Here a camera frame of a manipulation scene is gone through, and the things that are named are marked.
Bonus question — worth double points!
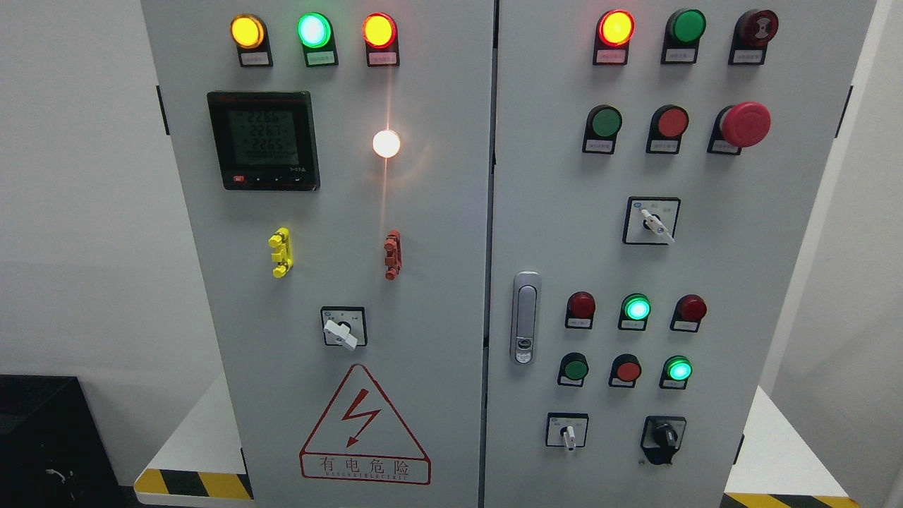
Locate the black digital power meter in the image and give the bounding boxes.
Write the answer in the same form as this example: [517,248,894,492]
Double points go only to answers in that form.
[207,91,320,192]

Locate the orange red indicator top left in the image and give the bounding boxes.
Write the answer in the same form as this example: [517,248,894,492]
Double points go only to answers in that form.
[362,12,400,67]

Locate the white selector switch upper right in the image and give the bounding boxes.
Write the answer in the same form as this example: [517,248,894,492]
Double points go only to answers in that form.
[622,196,681,246]

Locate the black box lower left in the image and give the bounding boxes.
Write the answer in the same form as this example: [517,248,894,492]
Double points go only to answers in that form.
[1,374,126,507]

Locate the green push button lower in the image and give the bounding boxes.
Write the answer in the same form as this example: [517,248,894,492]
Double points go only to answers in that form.
[557,351,589,388]

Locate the green push button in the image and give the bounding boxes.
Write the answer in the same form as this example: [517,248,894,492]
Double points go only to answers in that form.
[557,351,589,388]
[583,105,623,155]

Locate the white selector switch lower right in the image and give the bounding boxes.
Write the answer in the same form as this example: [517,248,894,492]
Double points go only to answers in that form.
[545,412,589,452]

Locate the white selector switch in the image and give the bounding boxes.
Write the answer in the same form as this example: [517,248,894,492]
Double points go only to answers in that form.
[622,196,681,246]
[545,412,589,452]

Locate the green lit indicator lower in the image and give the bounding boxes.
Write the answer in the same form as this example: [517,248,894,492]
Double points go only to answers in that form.
[659,355,693,390]

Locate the yellow indicator light top left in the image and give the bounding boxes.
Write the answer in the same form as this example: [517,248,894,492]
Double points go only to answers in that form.
[230,13,273,68]

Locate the silver door handle lock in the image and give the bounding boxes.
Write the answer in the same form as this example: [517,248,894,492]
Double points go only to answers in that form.
[510,271,541,365]

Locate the green push button upper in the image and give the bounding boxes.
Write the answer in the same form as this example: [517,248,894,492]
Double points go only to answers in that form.
[583,105,623,155]

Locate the green lit indicator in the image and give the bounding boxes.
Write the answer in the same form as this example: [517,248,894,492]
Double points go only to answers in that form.
[618,293,652,331]
[659,355,693,390]
[297,12,338,68]

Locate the green lit indicator middle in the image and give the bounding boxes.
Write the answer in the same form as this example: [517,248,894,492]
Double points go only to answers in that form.
[618,293,652,331]

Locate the right grey cabinet door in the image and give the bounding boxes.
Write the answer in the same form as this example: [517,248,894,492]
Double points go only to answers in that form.
[483,1,876,507]

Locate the red lit indicator top right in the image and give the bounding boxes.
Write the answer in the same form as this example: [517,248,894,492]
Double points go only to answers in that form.
[593,9,635,66]

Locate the green lit indicator top left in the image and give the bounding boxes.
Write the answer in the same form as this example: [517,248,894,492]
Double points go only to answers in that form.
[297,12,338,68]

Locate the dark red indicator right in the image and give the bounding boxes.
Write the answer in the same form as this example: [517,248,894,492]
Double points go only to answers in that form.
[669,294,708,332]

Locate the left grey cabinet door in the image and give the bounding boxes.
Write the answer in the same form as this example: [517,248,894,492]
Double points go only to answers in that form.
[141,1,495,507]

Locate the dark red buzzer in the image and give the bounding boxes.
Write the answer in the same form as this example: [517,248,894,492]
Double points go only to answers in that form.
[728,9,780,66]

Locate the dark green indicator top right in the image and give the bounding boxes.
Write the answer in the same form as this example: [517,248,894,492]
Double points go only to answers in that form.
[660,8,707,65]

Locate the red push button upper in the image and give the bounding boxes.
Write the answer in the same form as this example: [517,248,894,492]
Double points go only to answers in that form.
[646,105,689,155]

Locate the yellow terminal clip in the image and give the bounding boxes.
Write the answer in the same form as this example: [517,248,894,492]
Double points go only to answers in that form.
[268,227,293,279]

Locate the white selector switch left door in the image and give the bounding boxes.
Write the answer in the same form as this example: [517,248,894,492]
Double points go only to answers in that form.
[320,306,368,351]

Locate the black rotary knob switch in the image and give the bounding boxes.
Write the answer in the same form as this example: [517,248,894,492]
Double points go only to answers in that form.
[641,416,687,466]

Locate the dark red indicator left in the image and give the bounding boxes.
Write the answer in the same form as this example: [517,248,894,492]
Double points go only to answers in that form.
[564,291,596,330]

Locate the red push button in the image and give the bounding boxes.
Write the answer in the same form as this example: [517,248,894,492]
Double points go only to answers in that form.
[646,105,689,155]
[607,353,642,388]

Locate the white platform with hazard stripes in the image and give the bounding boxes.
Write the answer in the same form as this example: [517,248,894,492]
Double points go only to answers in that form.
[133,374,255,507]

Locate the white lit indicator lamp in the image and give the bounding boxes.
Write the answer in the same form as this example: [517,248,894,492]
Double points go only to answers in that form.
[372,129,402,159]

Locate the red emergency stop mushroom button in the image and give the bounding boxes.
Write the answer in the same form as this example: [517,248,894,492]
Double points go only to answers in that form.
[707,101,771,157]

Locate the red terminal clip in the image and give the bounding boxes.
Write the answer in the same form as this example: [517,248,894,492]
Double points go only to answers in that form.
[383,229,403,281]

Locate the red electric hazard warning sticker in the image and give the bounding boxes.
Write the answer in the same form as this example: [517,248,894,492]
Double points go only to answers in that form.
[299,363,432,485]

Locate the dark red indicator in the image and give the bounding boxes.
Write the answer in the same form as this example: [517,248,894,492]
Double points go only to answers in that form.
[564,291,596,330]
[669,294,708,332]

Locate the grey cabinet door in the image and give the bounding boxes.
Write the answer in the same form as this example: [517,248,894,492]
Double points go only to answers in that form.
[141,1,495,507]
[483,1,876,507]

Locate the red push button lower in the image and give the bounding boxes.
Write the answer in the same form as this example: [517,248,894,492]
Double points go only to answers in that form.
[607,353,642,388]

